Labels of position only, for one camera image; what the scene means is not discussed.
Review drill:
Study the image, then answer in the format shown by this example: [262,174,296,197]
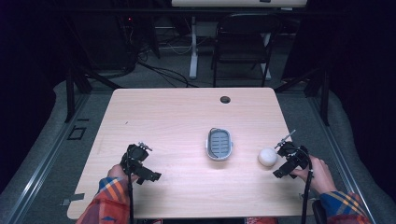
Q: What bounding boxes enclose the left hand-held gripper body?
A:
[120,143,163,186]

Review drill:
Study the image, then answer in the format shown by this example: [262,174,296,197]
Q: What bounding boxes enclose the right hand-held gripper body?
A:
[273,141,311,180]

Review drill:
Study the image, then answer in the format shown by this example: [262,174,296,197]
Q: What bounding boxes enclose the white round ball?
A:
[257,147,279,168]

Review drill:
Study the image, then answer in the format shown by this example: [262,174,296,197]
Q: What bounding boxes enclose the person's left hand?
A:
[106,163,140,185]

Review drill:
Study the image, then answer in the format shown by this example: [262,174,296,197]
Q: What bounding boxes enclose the person's right hand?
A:
[290,154,339,196]

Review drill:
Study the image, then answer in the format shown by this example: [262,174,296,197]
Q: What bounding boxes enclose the black metal stand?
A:
[273,65,332,127]
[63,60,123,124]

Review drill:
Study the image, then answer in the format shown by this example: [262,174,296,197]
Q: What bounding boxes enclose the grey soap dish white rim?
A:
[205,127,234,162]

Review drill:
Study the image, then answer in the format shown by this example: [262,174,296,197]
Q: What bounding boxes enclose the person's red clothing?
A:
[245,217,278,224]

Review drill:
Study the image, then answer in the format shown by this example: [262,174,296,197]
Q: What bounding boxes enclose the grey tape strip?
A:
[60,192,86,207]

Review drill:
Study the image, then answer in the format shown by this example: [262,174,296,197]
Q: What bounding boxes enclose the black folding chair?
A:
[210,12,284,89]

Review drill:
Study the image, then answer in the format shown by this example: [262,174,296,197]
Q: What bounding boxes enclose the dark computer tower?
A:
[69,10,138,71]

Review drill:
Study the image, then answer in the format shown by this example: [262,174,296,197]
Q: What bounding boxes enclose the white desk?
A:
[170,0,308,80]

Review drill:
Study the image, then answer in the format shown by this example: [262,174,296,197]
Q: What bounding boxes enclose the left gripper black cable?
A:
[125,147,135,224]

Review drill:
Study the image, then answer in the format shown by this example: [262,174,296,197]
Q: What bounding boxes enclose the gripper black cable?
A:
[125,147,135,224]
[300,152,315,224]

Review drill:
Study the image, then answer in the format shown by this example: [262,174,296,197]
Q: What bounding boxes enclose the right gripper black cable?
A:
[300,152,315,224]

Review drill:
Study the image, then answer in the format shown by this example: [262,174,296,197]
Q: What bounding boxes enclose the black floor cables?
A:
[106,36,200,89]

